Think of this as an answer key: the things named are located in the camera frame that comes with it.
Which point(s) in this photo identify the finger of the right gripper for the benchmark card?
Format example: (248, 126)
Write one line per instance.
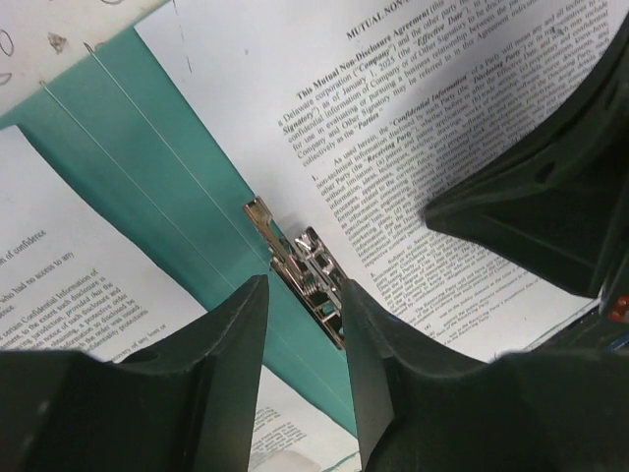
(556, 203)

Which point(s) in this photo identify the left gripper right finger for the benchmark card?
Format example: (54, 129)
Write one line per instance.
(422, 406)

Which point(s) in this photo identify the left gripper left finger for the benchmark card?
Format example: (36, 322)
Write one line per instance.
(185, 403)

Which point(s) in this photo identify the metal folder clip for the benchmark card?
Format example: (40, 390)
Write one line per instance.
(307, 267)

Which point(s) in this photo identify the printed paper sheet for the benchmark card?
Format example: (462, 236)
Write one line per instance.
(69, 279)
(348, 117)

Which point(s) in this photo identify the teal plastic folder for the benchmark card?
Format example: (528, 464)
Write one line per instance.
(138, 156)

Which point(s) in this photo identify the floral tablecloth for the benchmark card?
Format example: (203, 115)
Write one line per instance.
(41, 40)

